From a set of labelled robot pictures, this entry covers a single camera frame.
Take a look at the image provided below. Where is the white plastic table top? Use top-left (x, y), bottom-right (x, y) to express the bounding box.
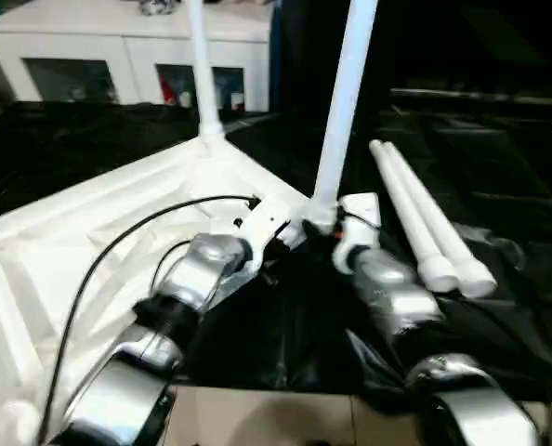
top-left (0, 132), bottom-right (315, 446)

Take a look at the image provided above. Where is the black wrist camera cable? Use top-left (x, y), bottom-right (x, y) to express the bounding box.
top-left (343, 208), bottom-right (384, 231)
top-left (36, 194), bottom-right (261, 446)

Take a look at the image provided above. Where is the black work mat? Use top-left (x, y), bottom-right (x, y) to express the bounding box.
top-left (0, 99), bottom-right (552, 410)

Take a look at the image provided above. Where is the white glass-door cabinet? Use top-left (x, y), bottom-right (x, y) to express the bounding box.
top-left (0, 0), bottom-right (273, 115)

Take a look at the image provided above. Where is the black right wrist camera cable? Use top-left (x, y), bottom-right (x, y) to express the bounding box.
top-left (343, 208), bottom-right (384, 231)

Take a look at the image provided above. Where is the black left wrist camera cable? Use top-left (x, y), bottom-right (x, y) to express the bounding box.
top-left (36, 194), bottom-right (261, 446)

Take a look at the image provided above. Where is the black case with gold label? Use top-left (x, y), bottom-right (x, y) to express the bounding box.
top-left (269, 0), bottom-right (398, 122)

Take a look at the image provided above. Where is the dark metal rod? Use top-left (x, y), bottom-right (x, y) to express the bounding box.
top-left (389, 86), bottom-right (552, 107)

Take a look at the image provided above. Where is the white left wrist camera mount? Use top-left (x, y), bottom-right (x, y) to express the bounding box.
top-left (235, 194), bottom-right (301, 278)

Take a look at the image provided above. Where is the white plastic table leg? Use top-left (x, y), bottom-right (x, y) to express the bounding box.
top-left (302, 0), bottom-right (379, 236)
top-left (185, 0), bottom-right (227, 143)
top-left (381, 141), bottom-right (498, 299)
top-left (368, 138), bottom-right (461, 294)

